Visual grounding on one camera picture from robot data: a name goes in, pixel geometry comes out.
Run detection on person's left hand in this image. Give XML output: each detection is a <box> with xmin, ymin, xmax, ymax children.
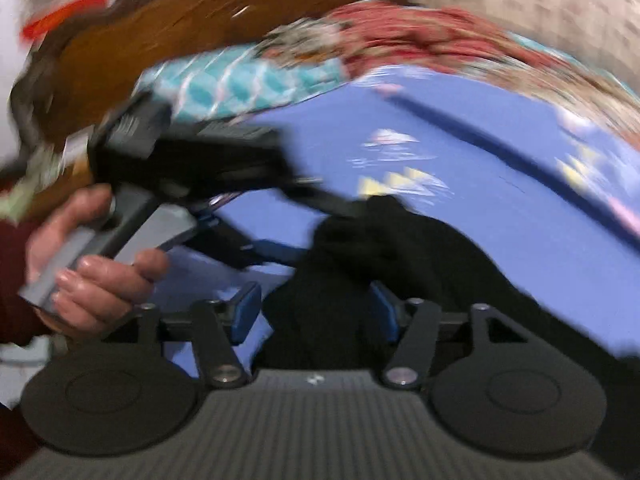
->
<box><xmin>25</xmin><ymin>184</ymin><xmax>172</xmax><ymax>341</ymax></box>

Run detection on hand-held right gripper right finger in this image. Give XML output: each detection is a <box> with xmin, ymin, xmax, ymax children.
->
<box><xmin>370</xmin><ymin>280</ymin><xmax>539</xmax><ymax>391</ymax></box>

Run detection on red patchwork blanket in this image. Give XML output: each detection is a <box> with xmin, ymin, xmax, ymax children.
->
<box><xmin>260</xmin><ymin>2</ymin><xmax>640</xmax><ymax>131</ymax></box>

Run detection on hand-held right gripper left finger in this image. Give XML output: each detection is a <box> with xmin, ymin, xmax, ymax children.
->
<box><xmin>131</xmin><ymin>282</ymin><xmax>263</xmax><ymax>389</ymax></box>

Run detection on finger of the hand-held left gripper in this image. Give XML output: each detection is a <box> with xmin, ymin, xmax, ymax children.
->
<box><xmin>280</xmin><ymin>176</ymin><xmax>373</xmax><ymax>219</ymax></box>
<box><xmin>190</xmin><ymin>212</ymin><xmax>313</xmax><ymax>272</ymax></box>

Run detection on teal patterned quilt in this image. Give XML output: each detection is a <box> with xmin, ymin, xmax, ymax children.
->
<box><xmin>134</xmin><ymin>42</ymin><xmax>351</xmax><ymax>122</ymax></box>

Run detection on beige leaf-print curtain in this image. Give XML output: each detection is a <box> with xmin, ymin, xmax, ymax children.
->
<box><xmin>419</xmin><ymin>0</ymin><xmax>640</xmax><ymax>77</ymax></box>

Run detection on brown wooden headboard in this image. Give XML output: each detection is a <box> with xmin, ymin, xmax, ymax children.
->
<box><xmin>9</xmin><ymin>0</ymin><xmax>417</xmax><ymax>213</ymax></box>

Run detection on grey floral cloth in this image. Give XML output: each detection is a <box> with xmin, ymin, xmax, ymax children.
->
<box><xmin>0</xmin><ymin>147</ymin><xmax>68</xmax><ymax>222</ymax></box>

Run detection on black pants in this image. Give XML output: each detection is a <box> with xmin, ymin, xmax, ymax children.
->
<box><xmin>262</xmin><ymin>194</ymin><xmax>640</xmax><ymax>367</ymax></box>

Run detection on red wall decoration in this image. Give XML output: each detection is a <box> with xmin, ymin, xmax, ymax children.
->
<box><xmin>21</xmin><ymin>0</ymin><xmax>112</xmax><ymax>41</ymax></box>

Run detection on blue printed bedsheet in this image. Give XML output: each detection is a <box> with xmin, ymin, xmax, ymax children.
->
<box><xmin>145</xmin><ymin>64</ymin><xmax>640</xmax><ymax>377</ymax></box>

